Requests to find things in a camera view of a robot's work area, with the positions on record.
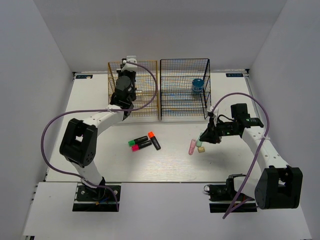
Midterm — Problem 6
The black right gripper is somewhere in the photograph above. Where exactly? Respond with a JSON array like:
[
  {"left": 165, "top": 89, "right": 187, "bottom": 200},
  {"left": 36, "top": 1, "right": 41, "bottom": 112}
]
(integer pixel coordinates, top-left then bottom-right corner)
[{"left": 199, "top": 116, "right": 239, "bottom": 144}]

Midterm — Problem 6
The blue tape roll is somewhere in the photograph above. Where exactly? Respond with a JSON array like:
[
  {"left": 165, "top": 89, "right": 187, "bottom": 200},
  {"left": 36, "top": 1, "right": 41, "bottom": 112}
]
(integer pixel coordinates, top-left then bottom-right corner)
[{"left": 191, "top": 78, "right": 205, "bottom": 94}]

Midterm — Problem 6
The orange cap black highlighter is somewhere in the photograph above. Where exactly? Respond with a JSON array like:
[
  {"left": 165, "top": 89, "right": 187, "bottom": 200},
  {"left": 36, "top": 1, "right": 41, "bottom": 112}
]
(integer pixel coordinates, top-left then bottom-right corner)
[{"left": 148, "top": 131, "right": 161, "bottom": 151}]

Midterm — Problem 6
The green cap black highlighter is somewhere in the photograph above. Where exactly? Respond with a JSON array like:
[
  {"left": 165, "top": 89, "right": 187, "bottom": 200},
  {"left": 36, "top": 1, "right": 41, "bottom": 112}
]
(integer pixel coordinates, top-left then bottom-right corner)
[{"left": 128, "top": 135, "right": 149, "bottom": 147}]

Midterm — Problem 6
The pink cap black highlighter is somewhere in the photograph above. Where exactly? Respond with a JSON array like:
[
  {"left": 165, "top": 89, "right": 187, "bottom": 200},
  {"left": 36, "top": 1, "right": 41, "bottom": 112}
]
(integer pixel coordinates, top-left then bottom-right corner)
[{"left": 131, "top": 140, "right": 152, "bottom": 152}]

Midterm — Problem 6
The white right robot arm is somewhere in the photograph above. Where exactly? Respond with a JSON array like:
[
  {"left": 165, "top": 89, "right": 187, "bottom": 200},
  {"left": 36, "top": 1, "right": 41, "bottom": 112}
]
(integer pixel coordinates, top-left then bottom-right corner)
[{"left": 200, "top": 103, "right": 303, "bottom": 210}]

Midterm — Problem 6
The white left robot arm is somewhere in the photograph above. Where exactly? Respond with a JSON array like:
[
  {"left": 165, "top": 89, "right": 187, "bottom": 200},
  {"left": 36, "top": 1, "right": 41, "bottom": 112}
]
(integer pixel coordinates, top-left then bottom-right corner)
[{"left": 59, "top": 69, "right": 137, "bottom": 200}]

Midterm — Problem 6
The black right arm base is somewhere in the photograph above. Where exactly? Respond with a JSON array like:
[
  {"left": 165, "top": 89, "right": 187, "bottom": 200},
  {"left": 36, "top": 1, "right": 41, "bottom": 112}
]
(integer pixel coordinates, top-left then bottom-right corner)
[{"left": 203, "top": 174, "right": 258, "bottom": 213}]

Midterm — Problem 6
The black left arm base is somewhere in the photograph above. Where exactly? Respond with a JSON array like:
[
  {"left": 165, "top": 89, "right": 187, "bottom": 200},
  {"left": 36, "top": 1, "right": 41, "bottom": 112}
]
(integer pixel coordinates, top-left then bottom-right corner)
[{"left": 72, "top": 184, "right": 117, "bottom": 213}]

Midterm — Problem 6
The green correction tape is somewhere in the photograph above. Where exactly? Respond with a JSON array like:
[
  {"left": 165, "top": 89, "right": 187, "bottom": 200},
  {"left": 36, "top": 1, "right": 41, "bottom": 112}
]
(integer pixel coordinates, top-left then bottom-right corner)
[{"left": 196, "top": 136, "right": 203, "bottom": 148}]

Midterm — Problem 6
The pink correction tape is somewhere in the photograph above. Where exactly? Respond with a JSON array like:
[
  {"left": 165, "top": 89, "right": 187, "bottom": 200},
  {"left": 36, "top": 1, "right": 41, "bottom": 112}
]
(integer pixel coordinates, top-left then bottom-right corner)
[{"left": 188, "top": 139, "right": 197, "bottom": 155}]

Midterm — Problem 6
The yellow eraser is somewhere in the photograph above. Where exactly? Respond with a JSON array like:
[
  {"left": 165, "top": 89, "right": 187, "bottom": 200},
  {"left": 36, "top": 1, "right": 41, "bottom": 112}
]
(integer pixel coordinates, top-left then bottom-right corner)
[{"left": 197, "top": 146, "right": 205, "bottom": 153}]

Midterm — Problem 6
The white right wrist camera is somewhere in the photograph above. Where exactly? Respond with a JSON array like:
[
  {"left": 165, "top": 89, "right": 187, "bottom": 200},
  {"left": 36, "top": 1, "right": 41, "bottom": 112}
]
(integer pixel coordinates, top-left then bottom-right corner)
[{"left": 206, "top": 106, "right": 219, "bottom": 125}]

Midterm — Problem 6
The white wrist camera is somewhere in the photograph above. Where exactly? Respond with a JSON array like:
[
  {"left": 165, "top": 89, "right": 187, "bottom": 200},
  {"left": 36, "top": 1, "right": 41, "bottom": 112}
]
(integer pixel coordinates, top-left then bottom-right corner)
[
  {"left": 206, "top": 106, "right": 219, "bottom": 125},
  {"left": 120, "top": 55, "right": 138, "bottom": 72}
]

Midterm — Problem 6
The gold wire basket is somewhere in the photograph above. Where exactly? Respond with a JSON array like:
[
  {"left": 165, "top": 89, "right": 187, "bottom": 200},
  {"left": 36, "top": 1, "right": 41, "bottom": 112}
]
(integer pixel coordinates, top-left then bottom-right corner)
[{"left": 107, "top": 60, "right": 159, "bottom": 123}]

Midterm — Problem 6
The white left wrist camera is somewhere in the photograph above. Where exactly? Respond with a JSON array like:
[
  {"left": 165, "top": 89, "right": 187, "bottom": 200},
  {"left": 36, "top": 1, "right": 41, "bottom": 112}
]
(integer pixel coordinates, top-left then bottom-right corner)
[{"left": 120, "top": 55, "right": 138, "bottom": 72}]

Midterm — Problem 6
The black wire basket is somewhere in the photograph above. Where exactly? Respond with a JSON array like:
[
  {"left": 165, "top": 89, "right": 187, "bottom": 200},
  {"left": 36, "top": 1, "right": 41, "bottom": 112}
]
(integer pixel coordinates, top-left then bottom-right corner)
[{"left": 159, "top": 58, "right": 211, "bottom": 122}]

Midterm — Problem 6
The metal table edge rail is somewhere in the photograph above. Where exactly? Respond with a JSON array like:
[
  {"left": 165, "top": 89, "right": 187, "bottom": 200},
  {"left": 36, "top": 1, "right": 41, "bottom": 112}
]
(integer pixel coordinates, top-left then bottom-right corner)
[{"left": 244, "top": 68, "right": 283, "bottom": 183}]

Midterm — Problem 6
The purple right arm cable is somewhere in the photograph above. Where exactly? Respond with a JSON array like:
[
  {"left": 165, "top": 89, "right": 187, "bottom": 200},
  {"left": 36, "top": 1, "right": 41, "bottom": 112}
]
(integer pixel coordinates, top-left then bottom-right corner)
[{"left": 209, "top": 92, "right": 271, "bottom": 220}]

